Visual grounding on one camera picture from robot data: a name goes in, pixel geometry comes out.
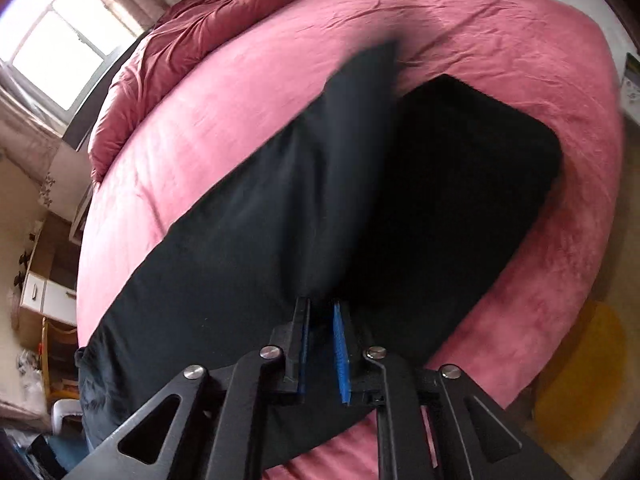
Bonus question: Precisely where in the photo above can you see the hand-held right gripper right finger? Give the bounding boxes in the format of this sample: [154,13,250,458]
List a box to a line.
[332,300,571,480]

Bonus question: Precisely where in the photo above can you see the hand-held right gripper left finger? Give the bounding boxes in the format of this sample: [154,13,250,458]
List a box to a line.
[62,297,313,480]

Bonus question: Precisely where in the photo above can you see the black pants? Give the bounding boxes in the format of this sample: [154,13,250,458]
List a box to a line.
[75,40,563,468]

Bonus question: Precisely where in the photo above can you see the yellow rug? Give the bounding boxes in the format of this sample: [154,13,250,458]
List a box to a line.
[532,300,627,443]

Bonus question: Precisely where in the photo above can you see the wooden chair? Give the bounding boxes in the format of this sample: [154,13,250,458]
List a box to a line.
[40,317,82,401]

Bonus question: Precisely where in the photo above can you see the pink bed sheet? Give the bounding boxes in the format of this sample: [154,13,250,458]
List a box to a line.
[75,0,626,480]

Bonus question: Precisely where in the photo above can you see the light grey plastic stool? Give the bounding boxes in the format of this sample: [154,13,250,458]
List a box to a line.
[49,399,85,435]

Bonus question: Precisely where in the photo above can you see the white leaf-print bedside table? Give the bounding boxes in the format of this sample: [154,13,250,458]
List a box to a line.
[37,152,96,247]

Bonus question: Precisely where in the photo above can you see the white drawer cabinet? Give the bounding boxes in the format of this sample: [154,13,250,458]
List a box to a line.
[20,270,78,322]

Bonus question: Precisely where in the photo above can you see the wooden cabinet white drawers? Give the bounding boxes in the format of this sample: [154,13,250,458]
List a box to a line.
[20,212,83,343]

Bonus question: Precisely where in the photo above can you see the dark bed headboard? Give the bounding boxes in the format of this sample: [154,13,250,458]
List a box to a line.
[62,0,266,152]

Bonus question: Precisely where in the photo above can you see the dark red duvet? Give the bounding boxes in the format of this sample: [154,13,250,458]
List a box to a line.
[87,0,368,183]

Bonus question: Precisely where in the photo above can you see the window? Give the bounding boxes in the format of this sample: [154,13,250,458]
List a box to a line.
[0,0,146,111]

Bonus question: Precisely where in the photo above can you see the printed cardboard box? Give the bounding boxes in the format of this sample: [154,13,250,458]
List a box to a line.
[620,52,640,126]

